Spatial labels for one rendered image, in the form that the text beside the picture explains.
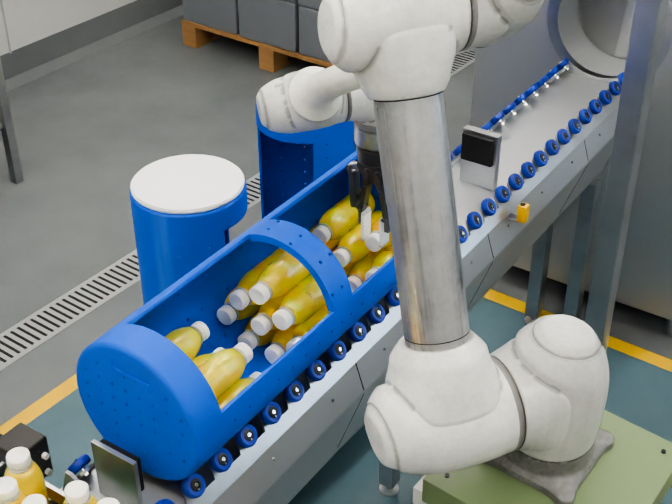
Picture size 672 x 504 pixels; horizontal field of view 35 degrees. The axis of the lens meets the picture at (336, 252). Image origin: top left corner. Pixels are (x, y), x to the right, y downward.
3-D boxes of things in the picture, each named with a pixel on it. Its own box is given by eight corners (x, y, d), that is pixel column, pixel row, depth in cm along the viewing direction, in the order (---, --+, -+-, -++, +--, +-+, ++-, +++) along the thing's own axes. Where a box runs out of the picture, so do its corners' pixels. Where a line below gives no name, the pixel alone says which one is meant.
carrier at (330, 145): (285, 309, 365) (254, 360, 342) (276, 73, 316) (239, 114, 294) (365, 325, 357) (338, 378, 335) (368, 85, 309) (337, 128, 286)
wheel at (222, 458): (225, 441, 193) (219, 443, 194) (209, 456, 190) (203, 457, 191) (238, 461, 193) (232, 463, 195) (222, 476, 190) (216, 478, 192)
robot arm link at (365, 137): (369, 103, 216) (369, 129, 219) (344, 120, 210) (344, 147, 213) (408, 114, 212) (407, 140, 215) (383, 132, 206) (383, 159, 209)
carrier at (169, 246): (185, 495, 294) (278, 459, 306) (154, 227, 245) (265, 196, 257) (148, 433, 315) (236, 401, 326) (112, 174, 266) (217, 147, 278)
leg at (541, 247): (543, 320, 384) (563, 167, 349) (536, 328, 380) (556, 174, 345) (528, 314, 387) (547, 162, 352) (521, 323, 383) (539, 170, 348)
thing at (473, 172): (497, 187, 280) (502, 134, 271) (490, 193, 277) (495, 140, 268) (463, 176, 284) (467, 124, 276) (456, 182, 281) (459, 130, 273)
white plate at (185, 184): (154, 221, 245) (155, 226, 246) (263, 191, 256) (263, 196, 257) (114, 170, 265) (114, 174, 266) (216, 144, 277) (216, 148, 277)
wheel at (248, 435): (250, 417, 198) (244, 419, 199) (235, 431, 195) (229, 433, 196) (263, 437, 198) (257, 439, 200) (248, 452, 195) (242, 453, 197)
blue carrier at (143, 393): (447, 269, 245) (459, 162, 229) (201, 508, 185) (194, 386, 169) (344, 228, 258) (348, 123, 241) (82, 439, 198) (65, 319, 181)
